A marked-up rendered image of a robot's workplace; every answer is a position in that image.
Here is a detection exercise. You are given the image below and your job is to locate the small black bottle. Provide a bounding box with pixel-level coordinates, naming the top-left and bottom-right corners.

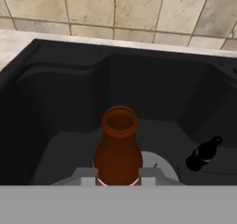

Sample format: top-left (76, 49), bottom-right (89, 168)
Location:
top-left (185, 135), bottom-right (224, 172)

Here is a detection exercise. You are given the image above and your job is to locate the black sink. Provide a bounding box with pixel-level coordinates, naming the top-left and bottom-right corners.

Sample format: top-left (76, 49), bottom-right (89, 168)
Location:
top-left (0, 38), bottom-right (237, 187)

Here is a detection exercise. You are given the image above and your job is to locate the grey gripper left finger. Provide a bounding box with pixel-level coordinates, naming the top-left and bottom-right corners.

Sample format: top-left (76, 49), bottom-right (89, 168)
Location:
top-left (53, 167), bottom-right (99, 187)

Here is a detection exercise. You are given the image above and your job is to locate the grey sink drain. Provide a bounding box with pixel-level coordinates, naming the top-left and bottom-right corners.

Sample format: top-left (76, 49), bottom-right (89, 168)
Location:
top-left (141, 150), bottom-right (180, 183)

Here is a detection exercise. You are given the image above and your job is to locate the small brown bottle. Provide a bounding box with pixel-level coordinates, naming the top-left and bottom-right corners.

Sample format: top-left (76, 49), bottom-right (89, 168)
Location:
top-left (93, 105), bottom-right (143, 187)

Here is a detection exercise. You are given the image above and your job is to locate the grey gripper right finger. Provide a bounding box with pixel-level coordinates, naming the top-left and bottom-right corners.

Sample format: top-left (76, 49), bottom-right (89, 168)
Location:
top-left (138, 167), bottom-right (185, 187)

